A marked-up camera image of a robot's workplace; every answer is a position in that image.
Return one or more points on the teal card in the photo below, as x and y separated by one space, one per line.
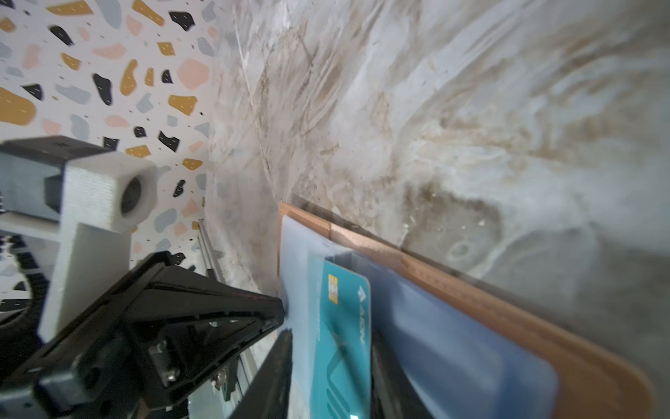
341 372

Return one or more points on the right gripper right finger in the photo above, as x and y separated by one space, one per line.
392 395

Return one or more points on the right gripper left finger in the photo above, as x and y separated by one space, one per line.
268 396

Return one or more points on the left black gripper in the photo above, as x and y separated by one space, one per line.
140 342

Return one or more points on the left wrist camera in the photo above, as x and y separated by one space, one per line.
86 199

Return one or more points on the pink leather card holder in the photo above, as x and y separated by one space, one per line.
467 353

